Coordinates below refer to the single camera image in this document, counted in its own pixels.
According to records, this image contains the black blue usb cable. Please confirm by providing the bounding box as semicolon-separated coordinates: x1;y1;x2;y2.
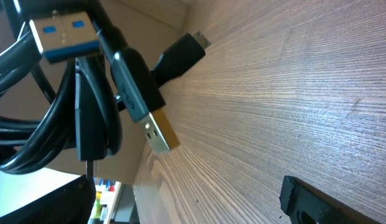
0;0;102;103

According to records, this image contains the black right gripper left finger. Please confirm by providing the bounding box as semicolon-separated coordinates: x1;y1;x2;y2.
0;175;96;224

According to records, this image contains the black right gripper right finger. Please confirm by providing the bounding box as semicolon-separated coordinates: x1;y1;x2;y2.
280;175;377;224

